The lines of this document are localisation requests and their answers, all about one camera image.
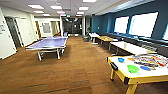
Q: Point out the green plastic bowl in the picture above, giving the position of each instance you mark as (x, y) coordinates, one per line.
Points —
(132, 69)

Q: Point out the dark round bin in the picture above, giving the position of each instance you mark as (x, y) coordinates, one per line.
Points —
(86, 38)

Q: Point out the white folding table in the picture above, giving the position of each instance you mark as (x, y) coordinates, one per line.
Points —
(94, 34)

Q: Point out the dark wooden table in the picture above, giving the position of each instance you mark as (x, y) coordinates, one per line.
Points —
(106, 38)

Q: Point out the dark glass entrance doors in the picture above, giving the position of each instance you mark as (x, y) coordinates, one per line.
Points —
(71, 26)

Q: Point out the blue ping pong table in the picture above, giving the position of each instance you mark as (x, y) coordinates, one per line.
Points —
(48, 42)

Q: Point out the blue plastic bowl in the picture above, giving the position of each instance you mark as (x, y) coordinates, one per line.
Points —
(121, 60)

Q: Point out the ceiling light panel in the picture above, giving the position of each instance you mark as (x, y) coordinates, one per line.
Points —
(89, 0)
(35, 6)
(83, 8)
(56, 7)

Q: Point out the bright window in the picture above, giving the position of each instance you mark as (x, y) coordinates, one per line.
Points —
(121, 25)
(143, 24)
(165, 32)

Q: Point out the light wooden long table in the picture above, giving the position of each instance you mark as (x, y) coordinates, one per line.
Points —
(130, 47)

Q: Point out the orange plastic plate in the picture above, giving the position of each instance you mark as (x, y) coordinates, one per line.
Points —
(130, 59)

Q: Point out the colourful board game box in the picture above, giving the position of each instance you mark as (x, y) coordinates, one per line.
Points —
(148, 60)

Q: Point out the grey elevator door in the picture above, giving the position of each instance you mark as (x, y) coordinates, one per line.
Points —
(14, 31)

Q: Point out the framed wall picture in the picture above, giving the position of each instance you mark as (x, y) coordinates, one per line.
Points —
(46, 27)

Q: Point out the dark wall bench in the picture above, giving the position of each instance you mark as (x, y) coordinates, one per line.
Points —
(143, 39)

